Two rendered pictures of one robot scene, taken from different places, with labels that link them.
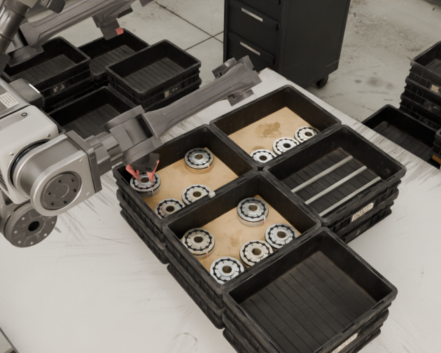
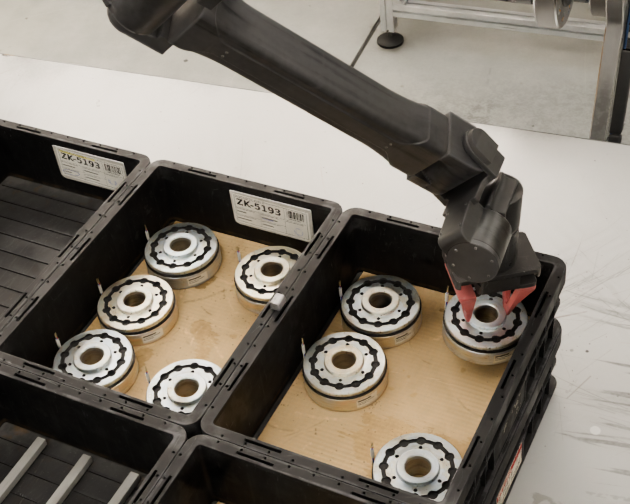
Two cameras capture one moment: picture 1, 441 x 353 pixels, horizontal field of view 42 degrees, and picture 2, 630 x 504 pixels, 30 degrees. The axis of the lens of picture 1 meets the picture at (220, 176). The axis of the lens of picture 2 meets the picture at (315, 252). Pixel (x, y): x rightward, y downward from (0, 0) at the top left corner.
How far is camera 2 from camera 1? 2.24 m
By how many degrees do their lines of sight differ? 90
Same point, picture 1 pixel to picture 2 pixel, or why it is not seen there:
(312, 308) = not seen: outside the picture
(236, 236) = (203, 343)
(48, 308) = not seen: hidden behind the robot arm
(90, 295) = not seen: hidden behind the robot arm
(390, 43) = not seen: outside the picture
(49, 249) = (617, 255)
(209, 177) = (360, 456)
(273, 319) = (65, 238)
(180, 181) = (426, 411)
